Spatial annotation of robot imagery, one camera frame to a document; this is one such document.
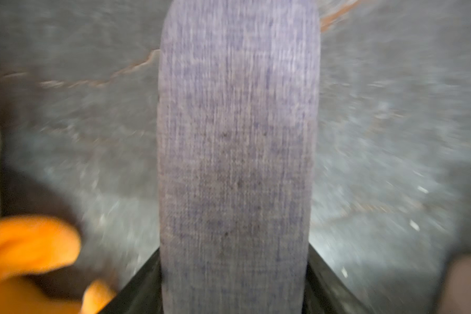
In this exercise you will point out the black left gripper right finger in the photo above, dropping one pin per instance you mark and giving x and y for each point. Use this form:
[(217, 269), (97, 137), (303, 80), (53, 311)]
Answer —
[(325, 293)]

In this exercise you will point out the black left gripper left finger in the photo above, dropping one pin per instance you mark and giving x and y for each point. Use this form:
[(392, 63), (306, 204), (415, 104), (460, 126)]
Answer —
[(143, 294)]

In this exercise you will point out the purple case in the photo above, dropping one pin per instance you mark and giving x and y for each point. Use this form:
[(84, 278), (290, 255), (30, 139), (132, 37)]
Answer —
[(238, 87)]

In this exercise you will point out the orange plush toy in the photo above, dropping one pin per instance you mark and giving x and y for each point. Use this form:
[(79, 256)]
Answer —
[(36, 244)]

